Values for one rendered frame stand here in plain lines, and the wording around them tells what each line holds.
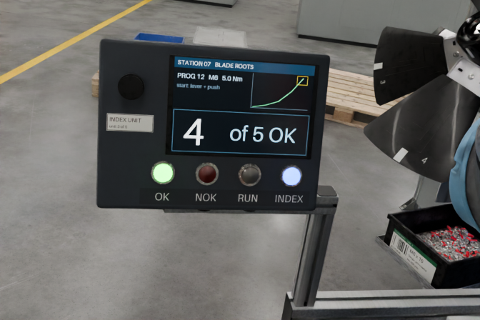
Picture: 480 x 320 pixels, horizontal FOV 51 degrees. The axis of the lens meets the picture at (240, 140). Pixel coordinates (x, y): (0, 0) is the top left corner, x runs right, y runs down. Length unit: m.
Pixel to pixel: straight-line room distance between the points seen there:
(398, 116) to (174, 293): 1.23
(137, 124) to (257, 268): 1.74
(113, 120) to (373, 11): 6.23
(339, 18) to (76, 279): 5.21
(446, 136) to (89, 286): 1.48
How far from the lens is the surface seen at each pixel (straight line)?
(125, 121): 0.57
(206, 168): 0.57
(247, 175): 0.58
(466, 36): 1.28
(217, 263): 2.26
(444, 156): 1.18
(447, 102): 1.23
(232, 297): 2.11
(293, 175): 0.60
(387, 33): 1.51
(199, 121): 0.57
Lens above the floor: 1.39
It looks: 24 degrees down
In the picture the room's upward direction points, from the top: 7 degrees clockwise
